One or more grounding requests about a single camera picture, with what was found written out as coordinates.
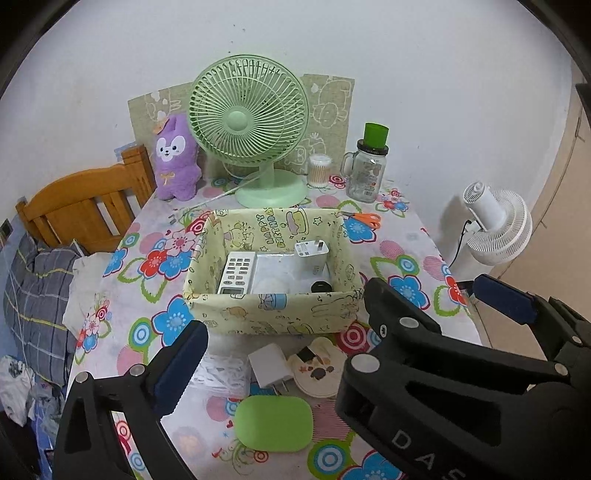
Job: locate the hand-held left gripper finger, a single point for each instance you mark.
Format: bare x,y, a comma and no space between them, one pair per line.
180,364

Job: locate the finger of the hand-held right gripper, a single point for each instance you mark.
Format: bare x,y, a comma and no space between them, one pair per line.
503,295
392,309

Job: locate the small black round object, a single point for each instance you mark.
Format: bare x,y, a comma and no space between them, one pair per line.
321,287

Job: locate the white charger plug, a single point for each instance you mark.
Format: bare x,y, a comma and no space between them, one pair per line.
270,367

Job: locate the white cube power adapter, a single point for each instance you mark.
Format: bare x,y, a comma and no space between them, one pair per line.
314,254

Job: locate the beige bear-shaped case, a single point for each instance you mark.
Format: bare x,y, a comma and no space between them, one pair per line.
318,376

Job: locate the yellow printed fabric storage box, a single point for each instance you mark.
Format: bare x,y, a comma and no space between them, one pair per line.
277,316

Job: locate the white remote control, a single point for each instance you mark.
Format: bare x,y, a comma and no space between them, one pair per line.
238,272

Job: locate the green oval case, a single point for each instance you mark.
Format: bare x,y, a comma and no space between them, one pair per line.
274,424

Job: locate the white standing fan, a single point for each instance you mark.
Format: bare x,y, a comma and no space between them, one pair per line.
503,230

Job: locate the white cloth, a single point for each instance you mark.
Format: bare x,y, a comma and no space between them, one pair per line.
85,290

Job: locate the beige wooden door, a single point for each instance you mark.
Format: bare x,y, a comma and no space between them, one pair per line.
568,184

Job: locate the glass jar with green lid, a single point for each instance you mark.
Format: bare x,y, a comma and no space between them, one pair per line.
367,180

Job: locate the clear cotton swab container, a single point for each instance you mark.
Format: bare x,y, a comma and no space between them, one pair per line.
319,175

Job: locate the grey plaid pillow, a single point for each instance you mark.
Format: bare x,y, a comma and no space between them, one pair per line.
37,295

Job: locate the heap of clothes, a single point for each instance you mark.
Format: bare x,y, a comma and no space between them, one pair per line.
18,383

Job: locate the purple plush toy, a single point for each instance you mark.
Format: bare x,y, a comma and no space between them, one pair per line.
178,175

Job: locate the beige cartoon printed board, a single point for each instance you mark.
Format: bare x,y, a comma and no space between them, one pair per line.
328,106

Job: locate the green desk fan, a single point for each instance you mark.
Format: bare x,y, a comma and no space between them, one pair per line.
240,124

